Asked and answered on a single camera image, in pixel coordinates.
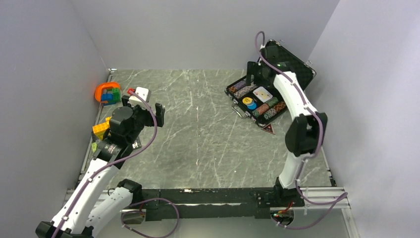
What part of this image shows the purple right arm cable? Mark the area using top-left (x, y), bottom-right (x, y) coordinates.
top-left (255, 31), bottom-right (349, 230)

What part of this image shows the yellow toy block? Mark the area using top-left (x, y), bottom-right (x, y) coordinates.
top-left (92, 117), bottom-right (111, 140)

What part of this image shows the playing cards deck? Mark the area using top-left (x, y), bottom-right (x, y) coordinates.
top-left (253, 86), bottom-right (273, 103)

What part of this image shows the blue orange ten chip stack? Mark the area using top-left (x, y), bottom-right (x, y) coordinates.
top-left (233, 84), bottom-right (258, 99)

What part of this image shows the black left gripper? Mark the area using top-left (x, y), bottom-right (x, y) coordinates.
top-left (122, 96), bottom-right (164, 144)

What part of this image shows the orange black chip stack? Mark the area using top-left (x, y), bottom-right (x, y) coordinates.
top-left (273, 102), bottom-right (286, 113)

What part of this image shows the aluminium frame rail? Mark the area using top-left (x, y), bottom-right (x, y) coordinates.
top-left (60, 186), bottom-right (351, 214)

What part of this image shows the purple poker chip stack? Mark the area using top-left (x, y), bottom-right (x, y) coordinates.
top-left (232, 80), bottom-right (246, 93)

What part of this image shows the red poker chip stack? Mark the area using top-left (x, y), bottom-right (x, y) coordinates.
top-left (256, 103), bottom-right (269, 115)

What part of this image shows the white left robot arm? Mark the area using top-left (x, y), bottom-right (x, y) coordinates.
top-left (35, 103), bottom-right (165, 238)

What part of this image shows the blue round button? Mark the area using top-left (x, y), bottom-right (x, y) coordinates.
top-left (247, 103), bottom-right (257, 110)

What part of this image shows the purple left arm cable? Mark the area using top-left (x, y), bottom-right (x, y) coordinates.
top-left (51, 89), bottom-right (180, 238)

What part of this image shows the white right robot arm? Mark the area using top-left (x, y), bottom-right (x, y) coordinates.
top-left (247, 42), bottom-right (328, 206)

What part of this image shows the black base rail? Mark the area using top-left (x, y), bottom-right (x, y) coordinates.
top-left (124, 182), bottom-right (305, 221)

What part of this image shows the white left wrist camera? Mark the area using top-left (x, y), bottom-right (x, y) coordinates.
top-left (127, 87), bottom-right (152, 107)

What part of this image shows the perforated metal plate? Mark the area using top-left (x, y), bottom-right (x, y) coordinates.
top-left (132, 137), bottom-right (142, 150)

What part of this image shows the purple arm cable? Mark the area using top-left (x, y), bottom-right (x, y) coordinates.
top-left (255, 31), bottom-right (349, 230)
top-left (51, 89), bottom-right (180, 238)

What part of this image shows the yellow dealer button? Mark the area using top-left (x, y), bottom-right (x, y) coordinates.
top-left (242, 97), bottom-right (253, 104)

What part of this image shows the black poker chip case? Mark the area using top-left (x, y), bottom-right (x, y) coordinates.
top-left (225, 40), bottom-right (317, 127)

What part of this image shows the blue toy block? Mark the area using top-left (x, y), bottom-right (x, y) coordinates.
top-left (100, 93), bottom-right (113, 104)

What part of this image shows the triangular red warning card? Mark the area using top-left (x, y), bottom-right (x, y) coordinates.
top-left (262, 124), bottom-right (275, 134)

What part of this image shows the green poker chip stack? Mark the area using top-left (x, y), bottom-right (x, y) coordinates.
top-left (266, 97), bottom-right (279, 109)

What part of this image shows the green toy block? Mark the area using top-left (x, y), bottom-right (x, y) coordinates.
top-left (111, 88), bottom-right (121, 102)

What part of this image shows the orange plastic bowl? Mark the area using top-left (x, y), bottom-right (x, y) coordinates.
top-left (94, 82), bottom-right (121, 105)

